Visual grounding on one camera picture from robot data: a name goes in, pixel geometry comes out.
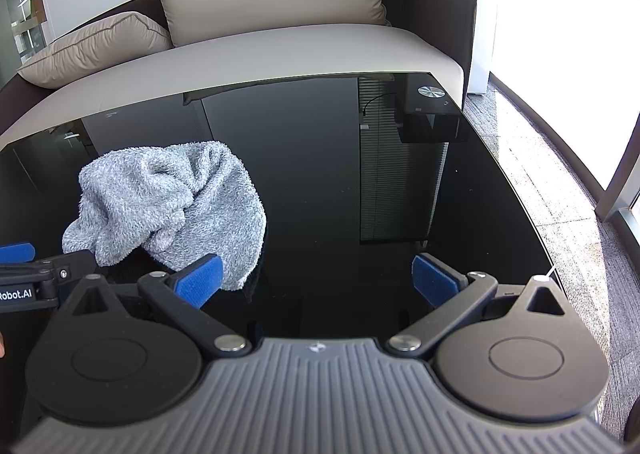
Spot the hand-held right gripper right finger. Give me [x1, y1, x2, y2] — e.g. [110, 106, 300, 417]
[384, 252, 574, 360]

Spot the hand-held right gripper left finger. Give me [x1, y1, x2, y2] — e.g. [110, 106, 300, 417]
[59, 253, 253, 359]

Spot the grey window frame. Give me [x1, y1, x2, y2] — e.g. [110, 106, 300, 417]
[594, 99, 640, 235]

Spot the small beige cushion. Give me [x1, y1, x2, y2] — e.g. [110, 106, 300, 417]
[16, 11, 173, 90]

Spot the grey towel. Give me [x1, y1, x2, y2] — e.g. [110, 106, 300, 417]
[62, 139, 267, 292]

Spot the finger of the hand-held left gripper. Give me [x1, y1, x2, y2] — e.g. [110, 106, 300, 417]
[0, 249, 97, 285]
[0, 243, 37, 264]

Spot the dark brown sofa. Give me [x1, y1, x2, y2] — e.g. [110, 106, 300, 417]
[0, 0, 481, 152]

